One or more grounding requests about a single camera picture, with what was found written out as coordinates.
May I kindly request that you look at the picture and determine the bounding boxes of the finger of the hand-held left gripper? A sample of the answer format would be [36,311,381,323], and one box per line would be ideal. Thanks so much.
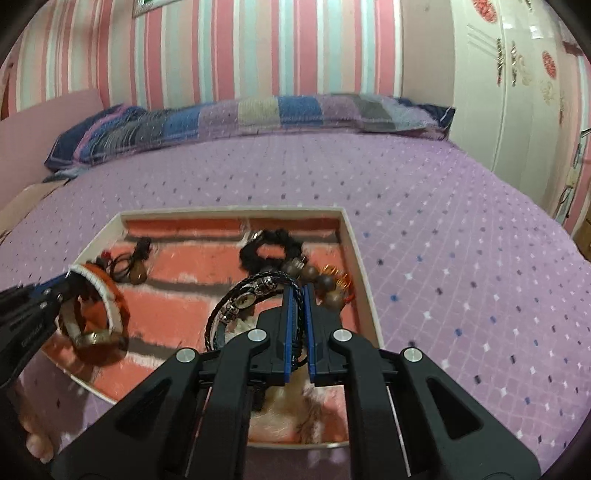
[25,271,83,301]
[39,284,86,320]

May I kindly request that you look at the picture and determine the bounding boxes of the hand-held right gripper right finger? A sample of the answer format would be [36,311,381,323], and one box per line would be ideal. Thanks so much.
[302,284,542,480]

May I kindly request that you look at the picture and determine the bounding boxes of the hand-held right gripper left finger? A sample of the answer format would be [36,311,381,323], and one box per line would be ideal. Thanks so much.
[51,284,297,480]

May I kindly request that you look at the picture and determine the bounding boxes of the orange fabric scrunchie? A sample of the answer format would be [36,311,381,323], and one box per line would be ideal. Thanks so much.
[58,262,131,365]

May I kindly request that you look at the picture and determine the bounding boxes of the wooden bead bracelet red tassel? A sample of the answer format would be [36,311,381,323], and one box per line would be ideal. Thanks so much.
[283,258,356,315]

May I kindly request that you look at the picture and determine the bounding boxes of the black braided leather bracelet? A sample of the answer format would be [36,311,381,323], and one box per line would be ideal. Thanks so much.
[204,271,309,367]

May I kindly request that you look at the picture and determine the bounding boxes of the black cord bracelet red bead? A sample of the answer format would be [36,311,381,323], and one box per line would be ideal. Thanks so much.
[102,250,134,281]

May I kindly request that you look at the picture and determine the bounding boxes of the brick pattern cardboard tray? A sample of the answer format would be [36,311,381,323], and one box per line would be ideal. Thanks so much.
[39,206,385,449]

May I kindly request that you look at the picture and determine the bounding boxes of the person's left hand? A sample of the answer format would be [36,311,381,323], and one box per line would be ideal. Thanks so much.
[17,382,55,464]

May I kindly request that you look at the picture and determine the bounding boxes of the black fluffy scrunchie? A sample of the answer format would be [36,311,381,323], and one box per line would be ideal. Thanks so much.
[239,228,303,274]

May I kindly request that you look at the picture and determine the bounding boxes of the pink bed headboard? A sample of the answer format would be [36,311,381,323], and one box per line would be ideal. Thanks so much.
[0,89,105,185]

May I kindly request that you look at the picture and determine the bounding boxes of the purple dotted bed sheet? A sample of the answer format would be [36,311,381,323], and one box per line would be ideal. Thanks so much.
[0,131,591,480]

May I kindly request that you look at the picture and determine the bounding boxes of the striped patchwork pillow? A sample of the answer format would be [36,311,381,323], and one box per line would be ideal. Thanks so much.
[44,92,455,183]

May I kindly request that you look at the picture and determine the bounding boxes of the white wardrobe floral decals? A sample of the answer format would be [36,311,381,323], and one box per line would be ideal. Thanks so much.
[450,0,591,232]

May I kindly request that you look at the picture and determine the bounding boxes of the brown stone pendant black cord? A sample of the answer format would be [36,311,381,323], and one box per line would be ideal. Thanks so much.
[130,237,154,283]

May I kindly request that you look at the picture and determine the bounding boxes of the framed wall picture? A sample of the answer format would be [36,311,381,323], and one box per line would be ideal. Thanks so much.
[131,0,168,19]

